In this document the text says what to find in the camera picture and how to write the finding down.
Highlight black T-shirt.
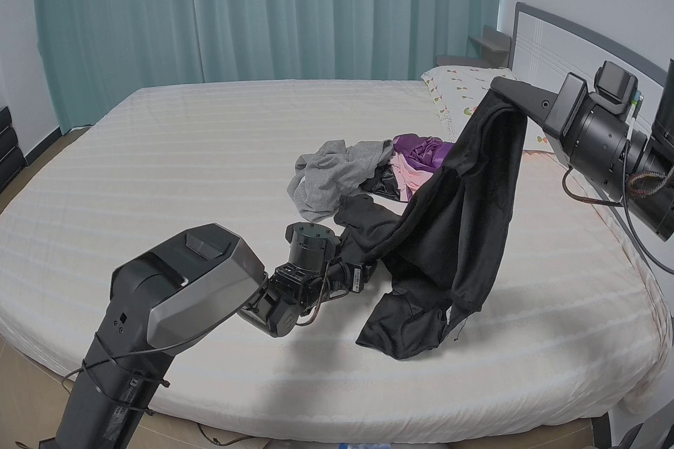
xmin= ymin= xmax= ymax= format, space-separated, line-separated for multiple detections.
xmin=334 ymin=92 xmax=528 ymax=361

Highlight bed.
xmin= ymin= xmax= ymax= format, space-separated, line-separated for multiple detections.
xmin=0 ymin=2 xmax=674 ymax=443

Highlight black chest of drawers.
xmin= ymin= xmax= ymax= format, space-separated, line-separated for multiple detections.
xmin=0 ymin=106 xmax=27 ymax=196

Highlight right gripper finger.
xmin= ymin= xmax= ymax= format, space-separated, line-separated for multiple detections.
xmin=491 ymin=76 xmax=567 ymax=142

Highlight pile of clothes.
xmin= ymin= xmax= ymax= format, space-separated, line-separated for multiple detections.
xmin=361 ymin=134 xmax=460 ymax=203

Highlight white printed pillow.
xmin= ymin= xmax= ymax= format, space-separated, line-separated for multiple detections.
xmin=421 ymin=65 xmax=555 ymax=154

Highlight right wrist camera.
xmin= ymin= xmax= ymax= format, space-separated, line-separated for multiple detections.
xmin=594 ymin=61 xmax=643 ymax=110

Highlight grey bedside table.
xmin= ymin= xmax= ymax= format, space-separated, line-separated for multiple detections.
xmin=436 ymin=26 xmax=513 ymax=69

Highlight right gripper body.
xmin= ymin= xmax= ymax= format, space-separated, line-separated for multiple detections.
xmin=545 ymin=72 xmax=647 ymax=201

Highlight grey garment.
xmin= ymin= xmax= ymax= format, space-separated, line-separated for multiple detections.
xmin=287 ymin=139 xmax=396 ymax=222

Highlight black cable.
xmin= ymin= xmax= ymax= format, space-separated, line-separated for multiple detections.
xmin=196 ymin=420 xmax=255 ymax=444
xmin=561 ymin=166 xmax=674 ymax=275

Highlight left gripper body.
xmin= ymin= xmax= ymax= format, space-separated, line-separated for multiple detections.
xmin=325 ymin=259 xmax=379 ymax=297

